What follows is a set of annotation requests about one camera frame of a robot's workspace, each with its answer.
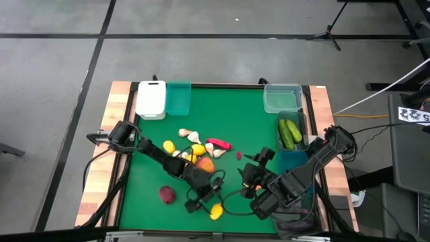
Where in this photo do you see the clear plastic bin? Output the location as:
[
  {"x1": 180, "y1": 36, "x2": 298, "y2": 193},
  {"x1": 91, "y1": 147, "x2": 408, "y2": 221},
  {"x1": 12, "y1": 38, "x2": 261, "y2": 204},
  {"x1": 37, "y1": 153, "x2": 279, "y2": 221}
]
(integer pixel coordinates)
[{"x1": 263, "y1": 83, "x2": 304, "y2": 114}]

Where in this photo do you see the dark red beet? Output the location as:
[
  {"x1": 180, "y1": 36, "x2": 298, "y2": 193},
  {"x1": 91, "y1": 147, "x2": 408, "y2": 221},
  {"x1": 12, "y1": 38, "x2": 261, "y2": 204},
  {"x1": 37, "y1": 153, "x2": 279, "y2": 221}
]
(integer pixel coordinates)
[{"x1": 159, "y1": 185, "x2": 177, "y2": 205}]

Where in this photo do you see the grey cabinet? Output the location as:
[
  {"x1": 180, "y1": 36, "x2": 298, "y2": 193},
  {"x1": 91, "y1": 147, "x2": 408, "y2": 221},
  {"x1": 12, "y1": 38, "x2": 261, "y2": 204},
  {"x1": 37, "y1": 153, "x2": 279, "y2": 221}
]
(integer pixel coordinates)
[{"x1": 388, "y1": 93, "x2": 430, "y2": 196}]

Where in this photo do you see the blue plastic bin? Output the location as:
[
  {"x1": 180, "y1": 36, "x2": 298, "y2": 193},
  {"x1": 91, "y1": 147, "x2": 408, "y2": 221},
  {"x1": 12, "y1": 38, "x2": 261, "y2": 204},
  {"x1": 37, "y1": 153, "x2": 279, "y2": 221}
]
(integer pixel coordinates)
[{"x1": 279, "y1": 150, "x2": 312, "y2": 175}]

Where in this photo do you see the red chili pepper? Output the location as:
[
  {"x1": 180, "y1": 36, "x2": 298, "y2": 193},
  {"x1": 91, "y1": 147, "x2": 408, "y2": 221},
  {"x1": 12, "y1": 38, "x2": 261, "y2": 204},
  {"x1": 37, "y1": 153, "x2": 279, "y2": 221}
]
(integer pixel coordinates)
[{"x1": 206, "y1": 137, "x2": 232, "y2": 151}]

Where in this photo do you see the green table mat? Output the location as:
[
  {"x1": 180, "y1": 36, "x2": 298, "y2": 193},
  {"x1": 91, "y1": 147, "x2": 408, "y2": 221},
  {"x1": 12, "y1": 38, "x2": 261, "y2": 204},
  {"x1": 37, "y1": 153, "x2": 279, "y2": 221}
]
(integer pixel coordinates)
[{"x1": 119, "y1": 87, "x2": 315, "y2": 235}]

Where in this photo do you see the black metal table frame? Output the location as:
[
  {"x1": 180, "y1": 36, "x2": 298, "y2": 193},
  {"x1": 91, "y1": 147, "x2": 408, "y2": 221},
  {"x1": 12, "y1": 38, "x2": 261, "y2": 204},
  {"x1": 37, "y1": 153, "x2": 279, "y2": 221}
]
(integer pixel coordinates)
[{"x1": 0, "y1": 80, "x2": 404, "y2": 242}]

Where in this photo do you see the black desk frame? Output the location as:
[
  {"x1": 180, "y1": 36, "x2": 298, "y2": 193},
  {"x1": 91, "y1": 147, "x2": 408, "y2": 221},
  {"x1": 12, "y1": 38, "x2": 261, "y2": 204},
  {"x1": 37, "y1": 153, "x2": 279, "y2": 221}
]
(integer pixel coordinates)
[{"x1": 337, "y1": 0, "x2": 430, "y2": 92}]

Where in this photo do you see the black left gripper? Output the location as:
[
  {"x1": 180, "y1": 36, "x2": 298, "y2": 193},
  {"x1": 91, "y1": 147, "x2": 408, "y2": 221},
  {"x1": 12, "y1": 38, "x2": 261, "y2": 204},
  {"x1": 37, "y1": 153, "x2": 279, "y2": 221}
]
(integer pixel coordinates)
[{"x1": 183, "y1": 167, "x2": 225, "y2": 214}]

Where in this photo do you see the red yellow apple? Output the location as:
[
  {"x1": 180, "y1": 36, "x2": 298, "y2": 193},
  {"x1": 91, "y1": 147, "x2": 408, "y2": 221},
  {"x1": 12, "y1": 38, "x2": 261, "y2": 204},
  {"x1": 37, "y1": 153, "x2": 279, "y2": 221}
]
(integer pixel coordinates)
[{"x1": 196, "y1": 156, "x2": 216, "y2": 174}]

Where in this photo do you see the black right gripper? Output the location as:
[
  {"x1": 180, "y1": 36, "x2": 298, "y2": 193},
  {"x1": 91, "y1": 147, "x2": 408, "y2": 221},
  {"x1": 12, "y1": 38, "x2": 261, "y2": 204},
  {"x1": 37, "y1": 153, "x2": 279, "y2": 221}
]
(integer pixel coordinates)
[{"x1": 237, "y1": 147, "x2": 280, "y2": 200}]

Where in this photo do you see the white cable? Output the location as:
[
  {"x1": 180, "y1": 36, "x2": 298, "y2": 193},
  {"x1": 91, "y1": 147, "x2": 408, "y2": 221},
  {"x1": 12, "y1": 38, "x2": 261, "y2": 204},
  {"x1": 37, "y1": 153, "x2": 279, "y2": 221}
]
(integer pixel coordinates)
[{"x1": 333, "y1": 56, "x2": 430, "y2": 115}]

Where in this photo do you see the white paper tag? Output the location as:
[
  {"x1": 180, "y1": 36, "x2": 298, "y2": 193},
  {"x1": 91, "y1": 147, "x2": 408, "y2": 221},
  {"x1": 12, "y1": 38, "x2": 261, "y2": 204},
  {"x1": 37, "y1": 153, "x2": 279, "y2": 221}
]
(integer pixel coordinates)
[{"x1": 398, "y1": 106, "x2": 430, "y2": 127}]

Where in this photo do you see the yellow floor cable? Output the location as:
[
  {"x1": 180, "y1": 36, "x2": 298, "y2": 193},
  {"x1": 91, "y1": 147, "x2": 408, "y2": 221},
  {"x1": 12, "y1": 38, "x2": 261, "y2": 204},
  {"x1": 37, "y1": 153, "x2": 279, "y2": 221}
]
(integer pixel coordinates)
[{"x1": 333, "y1": 114, "x2": 390, "y2": 120}]

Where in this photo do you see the grey translucent plastic bin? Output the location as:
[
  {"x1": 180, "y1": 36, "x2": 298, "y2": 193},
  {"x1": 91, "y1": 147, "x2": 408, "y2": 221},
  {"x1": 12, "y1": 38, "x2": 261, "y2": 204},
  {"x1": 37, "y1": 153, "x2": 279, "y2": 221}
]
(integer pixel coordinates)
[{"x1": 275, "y1": 110, "x2": 310, "y2": 153}]

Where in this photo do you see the teal plastic bin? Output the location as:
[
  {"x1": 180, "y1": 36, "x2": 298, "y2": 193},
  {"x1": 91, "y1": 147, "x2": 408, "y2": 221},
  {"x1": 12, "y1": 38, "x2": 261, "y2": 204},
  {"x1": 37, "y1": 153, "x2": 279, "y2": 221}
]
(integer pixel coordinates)
[{"x1": 164, "y1": 80, "x2": 192, "y2": 117}]

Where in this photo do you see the black tripod stand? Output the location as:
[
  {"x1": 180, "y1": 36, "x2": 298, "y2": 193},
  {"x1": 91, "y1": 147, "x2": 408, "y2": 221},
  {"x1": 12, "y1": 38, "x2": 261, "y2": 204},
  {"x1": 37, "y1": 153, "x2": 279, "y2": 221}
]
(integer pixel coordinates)
[{"x1": 305, "y1": 0, "x2": 352, "y2": 52}]

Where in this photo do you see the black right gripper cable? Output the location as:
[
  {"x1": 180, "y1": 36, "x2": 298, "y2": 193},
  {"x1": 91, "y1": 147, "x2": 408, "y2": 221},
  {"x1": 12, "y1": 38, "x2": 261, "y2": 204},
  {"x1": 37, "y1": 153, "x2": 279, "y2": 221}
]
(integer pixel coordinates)
[{"x1": 220, "y1": 189, "x2": 267, "y2": 216}]

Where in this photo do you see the white plastic bin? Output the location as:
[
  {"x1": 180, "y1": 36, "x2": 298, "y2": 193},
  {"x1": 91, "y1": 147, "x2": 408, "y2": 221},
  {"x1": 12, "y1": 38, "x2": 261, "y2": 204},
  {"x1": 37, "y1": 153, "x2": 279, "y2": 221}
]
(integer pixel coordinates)
[{"x1": 134, "y1": 79, "x2": 167, "y2": 121}]

